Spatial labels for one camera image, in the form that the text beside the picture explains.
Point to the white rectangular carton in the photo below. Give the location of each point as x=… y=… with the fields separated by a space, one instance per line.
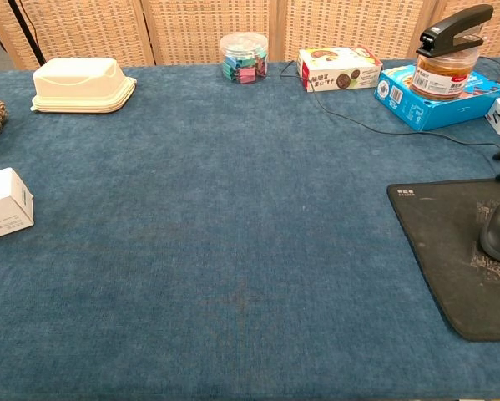
x=3 y=204

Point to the black stapler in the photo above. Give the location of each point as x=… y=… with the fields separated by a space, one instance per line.
x=445 y=37

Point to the black printed mouse pad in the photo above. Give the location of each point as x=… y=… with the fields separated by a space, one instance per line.
x=441 y=250

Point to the blue table cloth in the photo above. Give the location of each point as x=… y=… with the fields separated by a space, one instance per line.
x=233 y=250

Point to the white cookie box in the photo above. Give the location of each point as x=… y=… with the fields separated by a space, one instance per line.
x=337 y=71

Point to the cream plastic lunch box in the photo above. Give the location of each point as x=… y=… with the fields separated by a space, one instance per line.
x=78 y=83

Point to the black tripod stand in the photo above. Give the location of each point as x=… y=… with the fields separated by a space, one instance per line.
x=24 y=29

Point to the blue cardboard box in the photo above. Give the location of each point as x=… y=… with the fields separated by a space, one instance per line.
x=441 y=113

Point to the woven folding screen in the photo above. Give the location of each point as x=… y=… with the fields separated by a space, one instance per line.
x=191 y=25

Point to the clear jar of binder clips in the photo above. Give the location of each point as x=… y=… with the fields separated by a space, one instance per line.
x=244 y=58

